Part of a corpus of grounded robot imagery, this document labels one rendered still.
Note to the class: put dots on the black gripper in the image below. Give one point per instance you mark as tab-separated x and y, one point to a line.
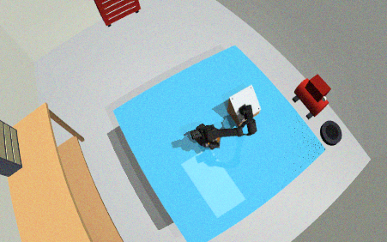
212	145

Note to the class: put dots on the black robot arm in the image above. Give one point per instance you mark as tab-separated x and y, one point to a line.
209	133

